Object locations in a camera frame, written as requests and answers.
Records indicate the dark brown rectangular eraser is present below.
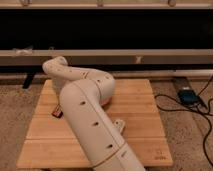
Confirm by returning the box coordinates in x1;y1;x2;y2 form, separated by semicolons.
52;105;63;118

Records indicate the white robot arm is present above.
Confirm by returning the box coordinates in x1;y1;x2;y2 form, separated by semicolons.
42;56;146;171

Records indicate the orange plate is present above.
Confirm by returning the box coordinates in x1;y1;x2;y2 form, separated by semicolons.
101;98;111;106

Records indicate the white tube bottle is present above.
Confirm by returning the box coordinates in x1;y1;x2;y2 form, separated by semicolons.
114;119;125;133

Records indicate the wooden table board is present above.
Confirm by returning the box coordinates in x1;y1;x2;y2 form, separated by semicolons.
17;79;173;171

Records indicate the dark power adapter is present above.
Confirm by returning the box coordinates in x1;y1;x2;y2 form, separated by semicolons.
178;89;198;105

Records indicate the black cable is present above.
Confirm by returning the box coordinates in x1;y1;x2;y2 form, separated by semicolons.
153;77;213;168

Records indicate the white horizontal rail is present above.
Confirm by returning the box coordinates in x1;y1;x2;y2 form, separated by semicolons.
0;49;213;66

